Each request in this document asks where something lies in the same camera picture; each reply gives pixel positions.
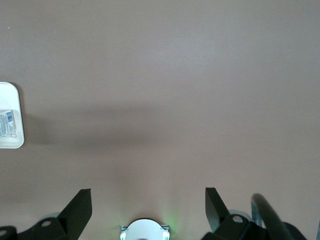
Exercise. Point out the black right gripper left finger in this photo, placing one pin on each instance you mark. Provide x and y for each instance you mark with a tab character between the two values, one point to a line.
72	217

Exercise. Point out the white tray with Rabbit print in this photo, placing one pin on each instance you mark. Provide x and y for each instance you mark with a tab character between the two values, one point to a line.
11	97

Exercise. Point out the blue Pascal milk carton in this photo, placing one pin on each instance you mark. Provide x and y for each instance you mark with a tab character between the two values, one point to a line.
6	123

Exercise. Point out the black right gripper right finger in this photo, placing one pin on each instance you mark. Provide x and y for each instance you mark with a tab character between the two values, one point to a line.
217	215

